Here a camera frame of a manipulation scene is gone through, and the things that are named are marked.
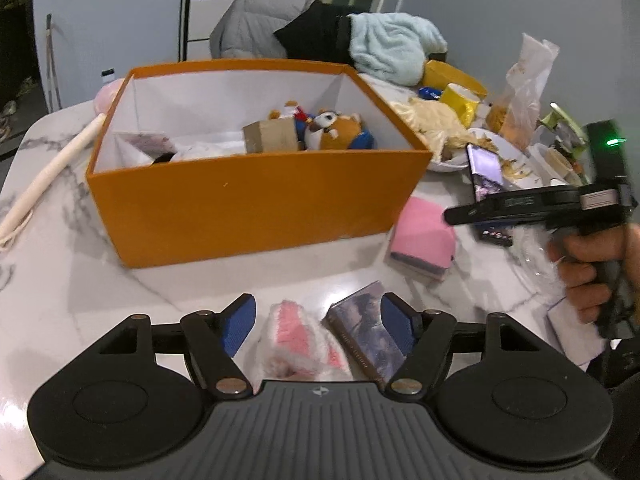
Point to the small brown cardboard box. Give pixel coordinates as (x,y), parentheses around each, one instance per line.
(272,136)

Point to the cream long stick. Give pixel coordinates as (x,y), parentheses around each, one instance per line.
(50,170)

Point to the white cabinet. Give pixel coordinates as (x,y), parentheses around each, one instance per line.
(197,20)

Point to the dark small book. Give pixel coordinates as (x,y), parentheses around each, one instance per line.
(360,330)

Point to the clear lidded container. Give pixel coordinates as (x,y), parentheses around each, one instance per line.
(555,162)

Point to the black jacket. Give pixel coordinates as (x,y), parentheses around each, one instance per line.
(320,32)

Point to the person's right hand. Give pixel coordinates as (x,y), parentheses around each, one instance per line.
(587,270)

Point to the white bowl with buns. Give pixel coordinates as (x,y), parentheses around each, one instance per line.
(450,164)

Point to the purple packet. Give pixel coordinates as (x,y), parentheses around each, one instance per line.
(570,332)

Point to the flatbread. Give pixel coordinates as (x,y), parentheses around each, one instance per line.
(430,117)

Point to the orange cardboard box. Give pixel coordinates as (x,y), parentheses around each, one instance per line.
(250,205)

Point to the green white packet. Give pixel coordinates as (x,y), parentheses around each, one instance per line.
(562,125)

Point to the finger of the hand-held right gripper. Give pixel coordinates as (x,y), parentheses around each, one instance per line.
(475,215)

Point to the white plate with fries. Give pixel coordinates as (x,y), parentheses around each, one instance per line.
(510,167)

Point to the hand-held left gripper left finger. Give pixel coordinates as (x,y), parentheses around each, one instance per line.
(237,322)

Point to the pink round object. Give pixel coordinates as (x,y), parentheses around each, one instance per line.
(106,99)

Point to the clear plastic snack bag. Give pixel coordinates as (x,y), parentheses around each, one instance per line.
(522,95)

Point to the light blue fleece garment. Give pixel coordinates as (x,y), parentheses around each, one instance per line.
(395,45)

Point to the small blue object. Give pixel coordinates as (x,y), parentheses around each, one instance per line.
(430,93)

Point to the yellow packet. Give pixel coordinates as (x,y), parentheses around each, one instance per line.
(462,102)

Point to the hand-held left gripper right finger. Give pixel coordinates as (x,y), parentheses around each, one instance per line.
(397,322)

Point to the brown bear plush sailor outfit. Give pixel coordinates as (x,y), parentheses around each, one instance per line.
(340,132)

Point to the pink white crochet rabbit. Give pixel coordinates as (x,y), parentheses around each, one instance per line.
(295,340)

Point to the black smartphone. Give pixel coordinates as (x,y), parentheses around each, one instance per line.
(485,165)

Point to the white bottle black cap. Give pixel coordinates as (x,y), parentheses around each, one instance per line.
(107,76)

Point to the pink wallet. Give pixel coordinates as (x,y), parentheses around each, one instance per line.
(420,230)

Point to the grey padded jacket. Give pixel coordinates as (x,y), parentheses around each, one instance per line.
(250,22)

